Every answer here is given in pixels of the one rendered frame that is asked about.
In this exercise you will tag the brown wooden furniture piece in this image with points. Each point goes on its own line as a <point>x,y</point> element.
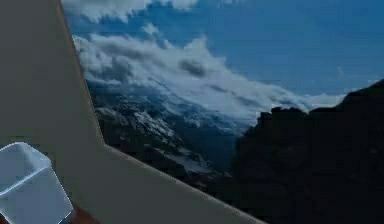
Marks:
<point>81,217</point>

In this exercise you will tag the large window with mountain view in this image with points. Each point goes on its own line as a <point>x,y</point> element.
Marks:
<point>233,100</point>

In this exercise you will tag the white square bin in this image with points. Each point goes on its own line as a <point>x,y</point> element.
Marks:
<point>28,190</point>

